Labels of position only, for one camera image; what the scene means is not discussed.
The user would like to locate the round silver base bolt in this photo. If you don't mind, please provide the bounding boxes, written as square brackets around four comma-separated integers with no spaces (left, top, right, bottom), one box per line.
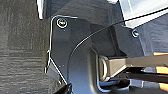
[55,17,69,30]
[131,29,141,38]

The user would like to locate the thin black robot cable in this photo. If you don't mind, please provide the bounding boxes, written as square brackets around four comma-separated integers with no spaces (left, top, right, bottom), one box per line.
[64,7,168,84]

